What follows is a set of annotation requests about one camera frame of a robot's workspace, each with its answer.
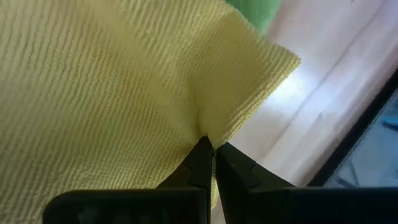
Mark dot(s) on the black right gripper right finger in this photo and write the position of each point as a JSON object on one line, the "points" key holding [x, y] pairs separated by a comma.
{"points": [[245, 183]]}

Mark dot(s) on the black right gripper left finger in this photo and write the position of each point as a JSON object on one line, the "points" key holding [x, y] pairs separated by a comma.
{"points": [[196, 171]]}

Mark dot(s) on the yellow microfiber towel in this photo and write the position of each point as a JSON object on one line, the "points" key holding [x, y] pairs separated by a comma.
{"points": [[93, 93]]}

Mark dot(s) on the dark green microfiber towel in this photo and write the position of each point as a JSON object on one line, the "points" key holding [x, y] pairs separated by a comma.
{"points": [[255, 14]]}

